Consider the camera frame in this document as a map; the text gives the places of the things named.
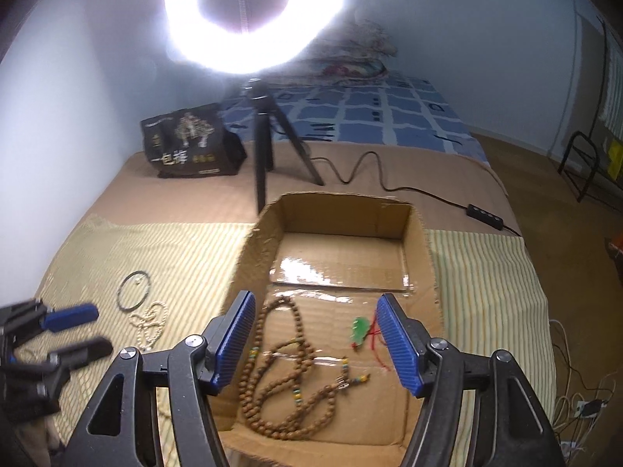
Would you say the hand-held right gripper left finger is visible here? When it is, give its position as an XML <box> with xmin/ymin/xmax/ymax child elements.
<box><xmin>61</xmin><ymin>289</ymin><xmax>256</xmax><ymax>467</ymax></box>

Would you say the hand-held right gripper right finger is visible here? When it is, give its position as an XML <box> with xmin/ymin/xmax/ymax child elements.
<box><xmin>377</xmin><ymin>293</ymin><xmax>568</xmax><ymax>467</ymax></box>

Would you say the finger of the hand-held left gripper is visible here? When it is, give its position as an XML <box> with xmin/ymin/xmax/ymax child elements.
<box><xmin>14</xmin><ymin>337</ymin><xmax>114</xmax><ymax>385</ymax></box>
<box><xmin>26</xmin><ymin>302</ymin><xmax>99</xmax><ymax>334</ymax></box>

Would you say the green pendant with red cord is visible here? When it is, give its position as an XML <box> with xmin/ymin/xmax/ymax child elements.
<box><xmin>349</xmin><ymin>314</ymin><xmax>395</xmax><ymax>373</ymax></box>

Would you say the white bead necklace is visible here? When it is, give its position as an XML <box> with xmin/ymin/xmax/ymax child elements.
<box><xmin>129</xmin><ymin>302</ymin><xmax>169</xmax><ymax>353</ymax></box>

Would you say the brown wooden bead necklace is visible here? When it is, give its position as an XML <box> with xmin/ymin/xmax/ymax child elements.
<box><xmin>238</xmin><ymin>296</ymin><xmax>371</xmax><ymax>441</ymax></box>

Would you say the cardboard box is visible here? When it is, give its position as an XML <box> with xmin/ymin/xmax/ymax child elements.
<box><xmin>213</xmin><ymin>192</ymin><xmax>446</xmax><ymax>467</ymax></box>

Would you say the green striped mat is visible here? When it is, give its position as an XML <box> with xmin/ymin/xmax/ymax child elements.
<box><xmin>29</xmin><ymin>214</ymin><xmax>558</xmax><ymax>467</ymax></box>

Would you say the black tripod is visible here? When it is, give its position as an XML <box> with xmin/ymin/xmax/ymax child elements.
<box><xmin>241</xmin><ymin>78</ymin><xmax>325</xmax><ymax>215</ymax></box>

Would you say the white power strip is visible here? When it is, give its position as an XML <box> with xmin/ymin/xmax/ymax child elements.
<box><xmin>574</xmin><ymin>399</ymin><xmax>607</xmax><ymax>419</ymax></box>

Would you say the black printed bag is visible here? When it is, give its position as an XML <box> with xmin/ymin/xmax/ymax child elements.
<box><xmin>141</xmin><ymin>105</ymin><xmax>248</xmax><ymax>179</ymax></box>

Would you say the blue checked blanket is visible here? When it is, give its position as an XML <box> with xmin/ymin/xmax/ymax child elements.
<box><xmin>216</xmin><ymin>70</ymin><xmax>490</xmax><ymax>163</ymax></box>

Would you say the orange covered stool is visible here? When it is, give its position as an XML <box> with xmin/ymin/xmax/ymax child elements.
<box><xmin>606</xmin><ymin>236</ymin><xmax>623</xmax><ymax>273</ymax></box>

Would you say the black clothes rack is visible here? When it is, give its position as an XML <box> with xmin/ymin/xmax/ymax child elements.
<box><xmin>557</xmin><ymin>10</ymin><xmax>623</xmax><ymax>202</ymax></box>

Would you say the floral pillow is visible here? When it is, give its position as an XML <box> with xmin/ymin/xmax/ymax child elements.
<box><xmin>294</xmin><ymin>53</ymin><xmax>390</xmax><ymax>83</ymax></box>

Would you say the yellow crate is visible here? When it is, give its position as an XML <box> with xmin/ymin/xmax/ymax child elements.
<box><xmin>606</xmin><ymin>139</ymin><xmax>623</xmax><ymax>181</ymax></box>

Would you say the folded floral quilt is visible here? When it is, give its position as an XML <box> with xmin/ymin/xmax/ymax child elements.
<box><xmin>341</xmin><ymin>17</ymin><xmax>399</xmax><ymax>59</ymax></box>

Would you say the pale striped hanging cloth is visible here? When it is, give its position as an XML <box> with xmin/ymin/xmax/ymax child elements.
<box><xmin>598</xmin><ymin>24</ymin><xmax>623</xmax><ymax>137</ymax></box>

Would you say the black inline cable switch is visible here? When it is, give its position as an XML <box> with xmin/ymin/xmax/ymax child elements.
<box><xmin>467</xmin><ymin>203</ymin><xmax>507</xmax><ymax>227</ymax></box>

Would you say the black power cable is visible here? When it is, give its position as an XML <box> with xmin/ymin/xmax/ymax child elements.
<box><xmin>273</xmin><ymin>151</ymin><xmax>524</xmax><ymax>239</ymax></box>

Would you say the white ring light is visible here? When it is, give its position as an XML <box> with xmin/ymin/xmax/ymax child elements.
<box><xmin>163</xmin><ymin>0</ymin><xmax>358</xmax><ymax>76</ymax></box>

